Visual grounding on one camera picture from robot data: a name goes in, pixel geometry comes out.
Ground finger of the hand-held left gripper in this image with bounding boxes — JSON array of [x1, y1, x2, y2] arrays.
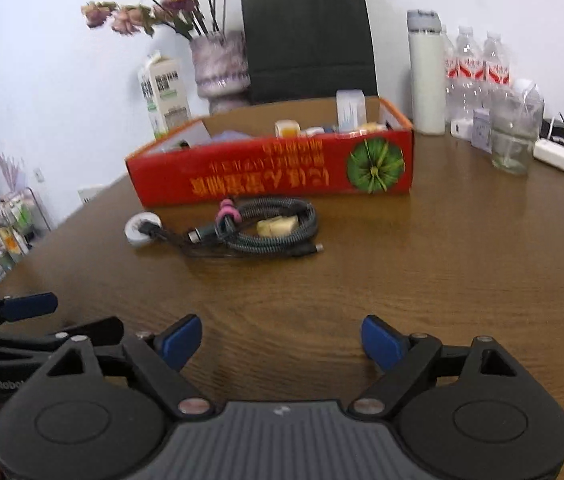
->
[[0, 316, 126, 362], [0, 292, 59, 335]]

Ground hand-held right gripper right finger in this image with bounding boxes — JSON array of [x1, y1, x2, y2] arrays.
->
[[349, 314, 527, 417]]

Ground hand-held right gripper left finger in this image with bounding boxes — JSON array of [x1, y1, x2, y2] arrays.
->
[[44, 313, 213, 419]]

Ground grey braided cable bundle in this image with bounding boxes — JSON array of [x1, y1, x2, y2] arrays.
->
[[146, 197, 326, 262]]

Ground red cardboard box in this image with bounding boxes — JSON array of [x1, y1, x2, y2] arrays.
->
[[124, 95, 415, 209]]

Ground purple cloth pouch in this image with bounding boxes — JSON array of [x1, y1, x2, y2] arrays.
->
[[211, 129, 254, 142]]

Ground white plastic container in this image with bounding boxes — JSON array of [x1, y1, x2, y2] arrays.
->
[[336, 89, 367, 134]]

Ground wooden desktop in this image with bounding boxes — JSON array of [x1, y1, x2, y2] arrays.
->
[[0, 130, 564, 480]]

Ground white tape roll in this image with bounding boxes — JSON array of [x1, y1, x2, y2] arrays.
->
[[124, 212, 164, 247]]

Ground pink paper decoration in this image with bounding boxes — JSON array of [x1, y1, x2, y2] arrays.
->
[[0, 139, 28, 197]]

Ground small yellow block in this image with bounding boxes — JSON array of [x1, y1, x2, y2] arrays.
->
[[256, 215, 299, 238]]

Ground small pale tin box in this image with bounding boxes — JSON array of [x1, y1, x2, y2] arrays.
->
[[471, 107, 494, 152]]

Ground white milk carton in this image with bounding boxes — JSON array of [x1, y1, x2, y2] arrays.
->
[[137, 52, 193, 141]]

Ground clear glass cup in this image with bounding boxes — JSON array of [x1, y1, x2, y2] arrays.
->
[[490, 79, 546, 176]]

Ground white thermos bottle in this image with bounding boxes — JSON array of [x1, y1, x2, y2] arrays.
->
[[406, 8, 448, 136]]

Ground purple mottled vase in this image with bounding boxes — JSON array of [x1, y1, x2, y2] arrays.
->
[[189, 29, 251, 114]]

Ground clear water bottle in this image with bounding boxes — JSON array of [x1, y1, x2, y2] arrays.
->
[[447, 24, 486, 122], [442, 26, 459, 122], [482, 31, 512, 92]]

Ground black paper bag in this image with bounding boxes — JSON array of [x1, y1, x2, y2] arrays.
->
[[240, 0, 379, 106]]

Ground dried pink flowers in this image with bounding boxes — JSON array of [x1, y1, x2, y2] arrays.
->
[[80, 0, 239, 42]]

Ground wire rack with packets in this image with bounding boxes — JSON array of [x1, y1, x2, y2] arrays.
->
[[0, 187, 53, 294]]

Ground pink cable clip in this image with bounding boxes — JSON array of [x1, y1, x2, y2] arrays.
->
[[216, 199, 241, 227]]

